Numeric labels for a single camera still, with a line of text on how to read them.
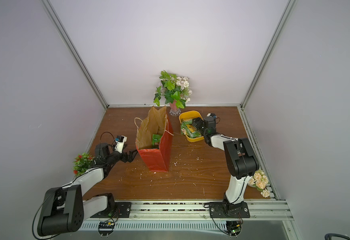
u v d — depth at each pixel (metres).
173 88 0.88
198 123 0.88
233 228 0.70
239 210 0.67
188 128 0.97
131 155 0.79
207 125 0.76
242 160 0.50
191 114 1.08
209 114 0.92
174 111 1.13
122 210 0.73
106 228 0.72
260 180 0.71
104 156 0.68
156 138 0.90
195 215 0.73
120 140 0.76
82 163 0.75
